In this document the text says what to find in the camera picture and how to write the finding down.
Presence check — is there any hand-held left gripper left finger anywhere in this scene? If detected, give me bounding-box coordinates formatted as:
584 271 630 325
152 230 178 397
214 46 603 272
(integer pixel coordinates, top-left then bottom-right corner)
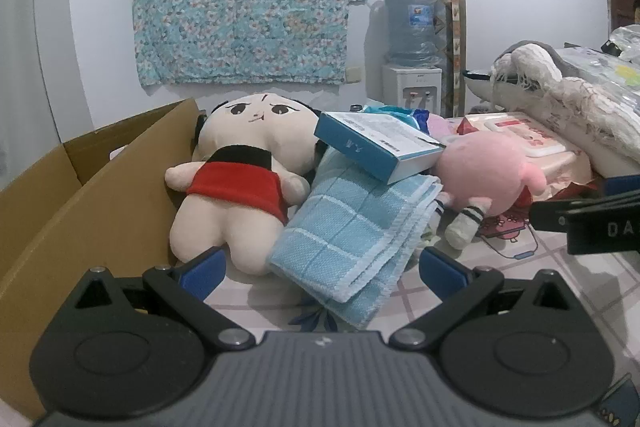
60 246 256 353

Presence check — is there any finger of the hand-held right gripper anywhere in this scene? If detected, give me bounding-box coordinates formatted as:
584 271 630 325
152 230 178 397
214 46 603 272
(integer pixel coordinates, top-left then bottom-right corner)
529 198 608 234

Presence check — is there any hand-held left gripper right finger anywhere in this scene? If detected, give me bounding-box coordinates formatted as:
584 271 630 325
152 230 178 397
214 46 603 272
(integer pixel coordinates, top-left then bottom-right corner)
387 247 586 353

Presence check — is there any pink plush toy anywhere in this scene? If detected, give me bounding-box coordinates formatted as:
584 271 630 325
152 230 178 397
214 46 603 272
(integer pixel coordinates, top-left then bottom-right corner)
432 131 548 250

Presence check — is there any beige plush doll red dress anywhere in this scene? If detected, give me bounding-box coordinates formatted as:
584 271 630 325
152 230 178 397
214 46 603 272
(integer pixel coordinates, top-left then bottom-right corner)
165 92 326 277

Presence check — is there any light blue checked towel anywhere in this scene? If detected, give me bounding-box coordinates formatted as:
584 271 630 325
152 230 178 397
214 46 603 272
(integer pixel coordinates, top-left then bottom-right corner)
267 147 443 325

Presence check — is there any blue white carton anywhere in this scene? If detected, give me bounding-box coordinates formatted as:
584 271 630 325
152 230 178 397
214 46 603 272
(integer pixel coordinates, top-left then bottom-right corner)
314 111 447 185

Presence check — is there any brown cardboard box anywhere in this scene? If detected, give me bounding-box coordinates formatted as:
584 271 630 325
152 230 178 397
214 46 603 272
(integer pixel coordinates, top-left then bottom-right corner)
0 98 207 420

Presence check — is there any blue white plastic packet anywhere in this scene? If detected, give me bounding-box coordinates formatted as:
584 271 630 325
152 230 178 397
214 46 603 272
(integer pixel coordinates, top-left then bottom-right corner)
361 104 418 125

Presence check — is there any pink white wipes pack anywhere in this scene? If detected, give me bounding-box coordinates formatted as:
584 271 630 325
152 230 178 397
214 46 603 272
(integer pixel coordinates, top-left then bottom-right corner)
457 112 593 188

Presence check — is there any white lace blanket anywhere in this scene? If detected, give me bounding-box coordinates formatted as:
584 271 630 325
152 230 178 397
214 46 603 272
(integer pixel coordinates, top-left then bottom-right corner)
490 42 640 180

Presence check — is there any clear plastic bag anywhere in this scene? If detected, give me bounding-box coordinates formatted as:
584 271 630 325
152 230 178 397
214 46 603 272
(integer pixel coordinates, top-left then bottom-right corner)
560 26 640 108

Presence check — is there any dark yellow-striped packet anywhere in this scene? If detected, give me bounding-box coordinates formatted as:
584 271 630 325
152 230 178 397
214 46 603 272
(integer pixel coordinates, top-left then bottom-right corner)
592 372 640 427

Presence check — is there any white water dispenser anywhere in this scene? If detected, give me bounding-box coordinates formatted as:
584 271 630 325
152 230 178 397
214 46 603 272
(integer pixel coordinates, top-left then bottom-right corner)
382 64 443 116

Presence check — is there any blue water jug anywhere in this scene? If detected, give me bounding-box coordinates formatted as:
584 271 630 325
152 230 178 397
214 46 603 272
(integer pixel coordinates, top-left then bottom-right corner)
384 0 442 68

